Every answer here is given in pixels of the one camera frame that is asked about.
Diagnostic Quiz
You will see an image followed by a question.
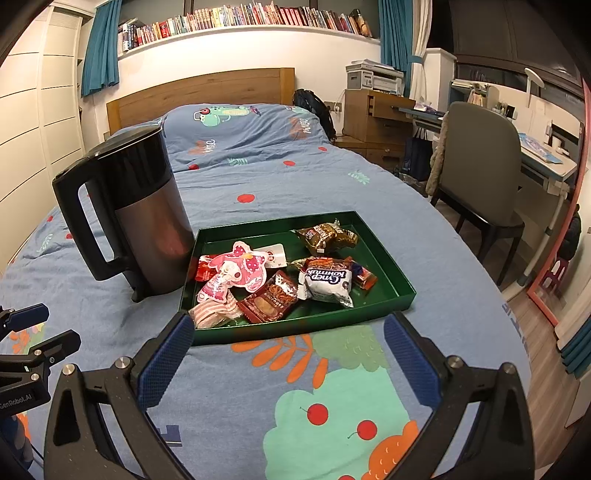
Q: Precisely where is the wooden cabinet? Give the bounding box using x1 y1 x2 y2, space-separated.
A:
342 89 417 174

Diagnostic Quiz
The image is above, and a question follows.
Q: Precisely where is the wooden headboard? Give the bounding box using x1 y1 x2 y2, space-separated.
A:
106 68 296 137

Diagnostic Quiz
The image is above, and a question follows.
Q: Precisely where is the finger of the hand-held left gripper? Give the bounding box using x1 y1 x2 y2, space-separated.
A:
0 303 50 340
0 329 82 374

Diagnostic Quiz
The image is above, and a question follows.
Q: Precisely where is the pink cartoon character packet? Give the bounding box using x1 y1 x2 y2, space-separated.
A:
198 241 269 303

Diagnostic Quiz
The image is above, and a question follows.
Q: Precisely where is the black brown suitcase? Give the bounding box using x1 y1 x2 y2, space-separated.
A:
52 126 195 303

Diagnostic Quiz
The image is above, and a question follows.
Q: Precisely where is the white and blue desk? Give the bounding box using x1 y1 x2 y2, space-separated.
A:
398 104 581 301

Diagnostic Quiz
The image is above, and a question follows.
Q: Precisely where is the teal folded fabric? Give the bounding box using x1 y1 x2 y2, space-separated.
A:
556 323 591 380

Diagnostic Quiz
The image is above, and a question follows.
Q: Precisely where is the teal curtain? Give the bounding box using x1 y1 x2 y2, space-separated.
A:
81 0 122 97
379 0 414 72

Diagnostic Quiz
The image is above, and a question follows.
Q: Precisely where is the white desk lamp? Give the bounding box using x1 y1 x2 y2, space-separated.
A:
525 68 546 100

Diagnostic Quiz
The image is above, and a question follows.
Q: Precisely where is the white curtain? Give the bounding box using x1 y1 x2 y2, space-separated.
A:
409 0 434 103

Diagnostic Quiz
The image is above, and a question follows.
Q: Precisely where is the dark red snack packet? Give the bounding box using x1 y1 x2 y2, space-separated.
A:
238 270 301 324

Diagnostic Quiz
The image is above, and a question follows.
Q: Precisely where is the beige scarf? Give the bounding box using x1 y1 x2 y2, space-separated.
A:
425 113 451 197

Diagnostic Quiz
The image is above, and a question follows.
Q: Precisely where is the row of books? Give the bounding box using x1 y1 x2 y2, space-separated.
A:
117 2 374 54

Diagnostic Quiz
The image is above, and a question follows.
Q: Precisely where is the pink framed mirror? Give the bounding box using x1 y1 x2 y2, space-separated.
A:
527 80 591 329

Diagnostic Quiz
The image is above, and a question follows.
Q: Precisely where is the dark wall cabinet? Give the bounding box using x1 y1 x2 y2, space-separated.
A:
427 0 585 97

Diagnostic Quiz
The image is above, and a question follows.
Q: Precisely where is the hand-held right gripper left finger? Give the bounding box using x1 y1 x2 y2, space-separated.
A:
44 312 195 480

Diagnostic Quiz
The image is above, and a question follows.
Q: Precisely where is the white wardrobe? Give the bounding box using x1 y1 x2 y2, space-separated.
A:
0 4 100 222

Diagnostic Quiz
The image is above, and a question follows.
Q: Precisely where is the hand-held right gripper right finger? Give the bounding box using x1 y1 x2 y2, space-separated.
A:
383 312 536 480

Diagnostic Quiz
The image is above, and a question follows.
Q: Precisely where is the grey chair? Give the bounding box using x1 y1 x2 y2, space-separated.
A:
429 102 527 287

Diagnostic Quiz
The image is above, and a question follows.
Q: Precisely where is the navy bag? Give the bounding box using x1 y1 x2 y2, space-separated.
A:
403 126 433 182

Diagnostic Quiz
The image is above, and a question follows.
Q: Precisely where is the white snack packet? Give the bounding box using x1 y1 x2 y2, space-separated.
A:
298 257 355 308

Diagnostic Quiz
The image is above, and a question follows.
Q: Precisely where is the black backpack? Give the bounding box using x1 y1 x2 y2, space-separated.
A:
292 89 338 141

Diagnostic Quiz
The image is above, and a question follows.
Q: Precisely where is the blue desk pad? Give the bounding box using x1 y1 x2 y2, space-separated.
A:
518 133 565 165

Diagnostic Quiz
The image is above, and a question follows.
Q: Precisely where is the blue printed bed quilt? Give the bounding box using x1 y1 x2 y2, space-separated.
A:
0 102 532 480

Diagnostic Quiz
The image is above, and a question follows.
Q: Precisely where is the brown snack packet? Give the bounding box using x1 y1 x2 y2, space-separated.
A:
295 219 360 254

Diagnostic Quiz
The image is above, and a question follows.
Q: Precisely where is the small red candy packet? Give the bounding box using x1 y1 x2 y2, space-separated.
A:
348 258 378 291

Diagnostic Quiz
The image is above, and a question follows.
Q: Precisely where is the green tray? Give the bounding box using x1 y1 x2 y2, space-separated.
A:
179 210 417 347

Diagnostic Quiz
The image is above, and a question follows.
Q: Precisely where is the white printer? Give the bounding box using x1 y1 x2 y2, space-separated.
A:
345 59 406 94

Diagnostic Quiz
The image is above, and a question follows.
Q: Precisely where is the long red snack packet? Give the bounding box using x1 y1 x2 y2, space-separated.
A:
194 244 287 282

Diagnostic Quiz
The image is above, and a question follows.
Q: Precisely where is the small clear pink-striped packet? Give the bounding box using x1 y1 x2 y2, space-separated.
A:
189 299 243 329

